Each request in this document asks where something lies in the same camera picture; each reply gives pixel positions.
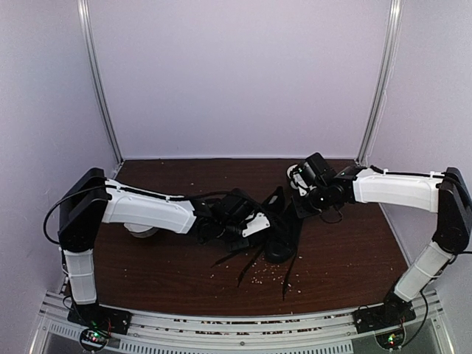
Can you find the black white round bowl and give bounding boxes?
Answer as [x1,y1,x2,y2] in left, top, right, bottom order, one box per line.
[286,164,310,195]

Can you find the black canvas shoe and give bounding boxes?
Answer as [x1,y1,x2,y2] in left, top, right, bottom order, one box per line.
[235,202,305,302]
[212,186,287,266]

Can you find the right controller board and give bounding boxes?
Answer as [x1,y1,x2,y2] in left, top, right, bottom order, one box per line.
[375,328,406,351]

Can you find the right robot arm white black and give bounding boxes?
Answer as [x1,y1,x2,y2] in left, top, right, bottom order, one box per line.
[287,153,471,326]

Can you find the white scalloped bowl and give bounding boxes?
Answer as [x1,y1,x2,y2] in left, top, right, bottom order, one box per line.
[123,223,159,239]

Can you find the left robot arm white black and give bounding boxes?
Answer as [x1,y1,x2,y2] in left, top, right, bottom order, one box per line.
[42,167,263,327]

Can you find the left controller board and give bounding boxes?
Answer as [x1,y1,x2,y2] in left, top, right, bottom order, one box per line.
[79,328,111,352]

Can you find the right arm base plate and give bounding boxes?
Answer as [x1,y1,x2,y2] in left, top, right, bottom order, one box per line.
[353,304,416,333]

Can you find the right aluminium frame post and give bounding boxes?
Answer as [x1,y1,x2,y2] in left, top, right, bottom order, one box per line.
[355,0,403,165]

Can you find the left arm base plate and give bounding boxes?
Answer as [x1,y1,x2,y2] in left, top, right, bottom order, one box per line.
[67,304,132,335]

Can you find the front aluminium rail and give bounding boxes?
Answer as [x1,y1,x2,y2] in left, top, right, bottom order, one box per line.
[32,291,454,354]

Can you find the left aluminium frame post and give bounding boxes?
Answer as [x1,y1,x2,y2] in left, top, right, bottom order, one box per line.
[77,0,125,171]

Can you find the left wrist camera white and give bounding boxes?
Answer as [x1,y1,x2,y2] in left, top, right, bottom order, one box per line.
[241,212,271,237]

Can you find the controller board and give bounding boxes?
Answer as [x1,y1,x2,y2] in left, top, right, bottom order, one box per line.
[79,328,111,352]
[375,328,406,351]

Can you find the aluminium frame post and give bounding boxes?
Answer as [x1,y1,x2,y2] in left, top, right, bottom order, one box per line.
[77,0,125,171]
[355,0,403,165]

